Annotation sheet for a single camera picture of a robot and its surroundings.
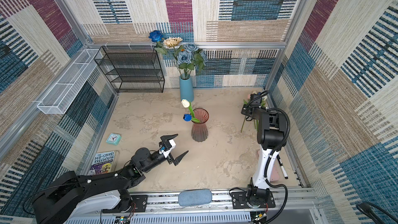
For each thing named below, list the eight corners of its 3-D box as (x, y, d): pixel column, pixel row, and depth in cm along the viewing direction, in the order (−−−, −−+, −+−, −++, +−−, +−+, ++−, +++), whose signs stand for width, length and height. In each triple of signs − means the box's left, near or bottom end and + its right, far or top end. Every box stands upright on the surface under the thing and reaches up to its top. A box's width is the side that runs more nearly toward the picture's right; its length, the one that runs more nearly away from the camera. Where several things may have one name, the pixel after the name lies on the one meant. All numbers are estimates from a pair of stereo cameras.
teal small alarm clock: (107, 145, 95) (104, 143, 92) (111, 136, 99) (108, 133, 97) (118, 145, 95) (116, 143, 92) (122, 136, 99) (120, 133, 96)
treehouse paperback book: (91, 174, 84) (87, 172, 82) (100, 153, 92) (96, 151, 89) (112, 174, 84) (109, 172, 82) (119, 153, 92) (116, 151, 89)
